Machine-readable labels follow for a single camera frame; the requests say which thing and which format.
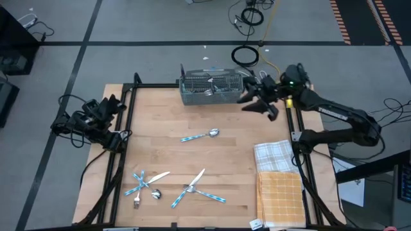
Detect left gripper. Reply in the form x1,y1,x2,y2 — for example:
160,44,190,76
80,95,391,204
82,94,127,125

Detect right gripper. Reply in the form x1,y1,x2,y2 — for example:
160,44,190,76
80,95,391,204
236,75,284,123

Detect fork with patterned handle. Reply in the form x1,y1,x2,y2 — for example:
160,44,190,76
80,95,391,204
182,184,227,204
206,75,229,99
133,169,146,210

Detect spoon with patterned handle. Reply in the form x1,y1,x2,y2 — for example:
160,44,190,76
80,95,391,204
132,173,163,200
180,128,221,143

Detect grey mesh silverware basket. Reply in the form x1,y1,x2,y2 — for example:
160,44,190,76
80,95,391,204
178,67,244,107

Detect white plaid towel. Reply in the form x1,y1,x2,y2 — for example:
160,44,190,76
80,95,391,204
253,139,302,176

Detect orange plaid towel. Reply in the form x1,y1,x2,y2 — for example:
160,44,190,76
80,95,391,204
256,171,308,229

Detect black box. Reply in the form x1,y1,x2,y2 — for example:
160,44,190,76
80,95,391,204
0,76,21,128

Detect black cabinet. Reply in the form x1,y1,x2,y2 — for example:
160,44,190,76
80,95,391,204
0,5,42,76

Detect white paper tag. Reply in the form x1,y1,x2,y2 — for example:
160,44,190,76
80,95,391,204
249,218,265,231

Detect black desk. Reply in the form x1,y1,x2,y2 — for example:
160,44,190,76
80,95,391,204
335,150,411,184

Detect white paper sheet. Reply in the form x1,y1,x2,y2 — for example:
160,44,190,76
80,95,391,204
331,157,366,208

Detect computer monitor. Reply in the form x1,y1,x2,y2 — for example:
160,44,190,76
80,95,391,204
392,162,411,206

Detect white cable bundle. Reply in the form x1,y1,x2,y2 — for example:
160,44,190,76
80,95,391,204
237,69,268,85

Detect yellow hanging cable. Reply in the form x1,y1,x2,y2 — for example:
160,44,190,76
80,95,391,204
258,0,283,85

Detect black aluminium table frame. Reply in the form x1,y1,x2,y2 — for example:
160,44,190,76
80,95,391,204
75,72,347,229

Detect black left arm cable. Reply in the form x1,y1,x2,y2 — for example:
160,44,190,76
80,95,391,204
57,94,87,112

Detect large black coiled cable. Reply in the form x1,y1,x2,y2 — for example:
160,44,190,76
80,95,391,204
231,45,260,68

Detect small black coiled cable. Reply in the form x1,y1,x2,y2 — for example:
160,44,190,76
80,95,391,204
240,6,265,27

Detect black floor cable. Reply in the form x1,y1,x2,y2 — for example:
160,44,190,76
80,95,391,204
369,97,411,135

